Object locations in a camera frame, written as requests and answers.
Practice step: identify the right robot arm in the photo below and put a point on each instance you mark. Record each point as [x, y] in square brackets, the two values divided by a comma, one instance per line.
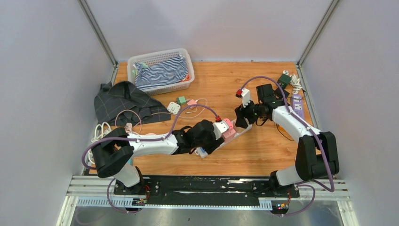
[316, 155]

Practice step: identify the dark grey plaid cloth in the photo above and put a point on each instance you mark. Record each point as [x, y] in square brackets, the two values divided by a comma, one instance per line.
[124, 103]

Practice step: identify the purple power strip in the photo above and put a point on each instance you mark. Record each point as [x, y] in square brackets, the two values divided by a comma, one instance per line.
[297, 104]

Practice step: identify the dark green adapter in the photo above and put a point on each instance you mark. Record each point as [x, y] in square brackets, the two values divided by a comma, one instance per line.
[284, 80]

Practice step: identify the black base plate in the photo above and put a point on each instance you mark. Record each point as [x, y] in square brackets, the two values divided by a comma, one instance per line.
[206, 190]

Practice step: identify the light pink cube plug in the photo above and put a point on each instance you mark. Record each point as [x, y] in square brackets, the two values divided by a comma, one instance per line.
[229, 135]

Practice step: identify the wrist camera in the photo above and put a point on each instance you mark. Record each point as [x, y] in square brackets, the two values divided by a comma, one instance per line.
[246, 97]
[220, 128]

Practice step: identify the black adapter at right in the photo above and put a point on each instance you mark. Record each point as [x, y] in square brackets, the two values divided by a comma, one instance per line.
[281, 93]

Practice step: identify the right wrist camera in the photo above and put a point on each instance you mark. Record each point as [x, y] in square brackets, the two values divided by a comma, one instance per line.
[246, 97]

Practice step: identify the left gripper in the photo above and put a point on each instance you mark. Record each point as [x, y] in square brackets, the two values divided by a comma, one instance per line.
[214, 144]

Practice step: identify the green small charger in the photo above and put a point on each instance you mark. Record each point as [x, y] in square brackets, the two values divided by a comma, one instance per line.
[181, 100]

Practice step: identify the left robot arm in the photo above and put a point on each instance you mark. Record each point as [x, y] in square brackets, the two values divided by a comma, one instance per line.
[112, 156]

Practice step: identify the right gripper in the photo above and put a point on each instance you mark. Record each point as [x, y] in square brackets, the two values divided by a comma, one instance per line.
[242, 113]

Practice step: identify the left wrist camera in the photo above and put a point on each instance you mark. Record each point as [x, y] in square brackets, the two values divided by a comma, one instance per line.
[220, 128]

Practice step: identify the white plug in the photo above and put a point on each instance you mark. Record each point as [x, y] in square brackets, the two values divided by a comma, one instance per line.
[174, 108]

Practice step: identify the striped cloth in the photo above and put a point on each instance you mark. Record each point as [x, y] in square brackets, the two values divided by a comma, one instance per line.
[169, 72]

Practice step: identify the white plastic basket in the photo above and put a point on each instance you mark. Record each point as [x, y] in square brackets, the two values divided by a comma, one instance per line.
[161, 56]

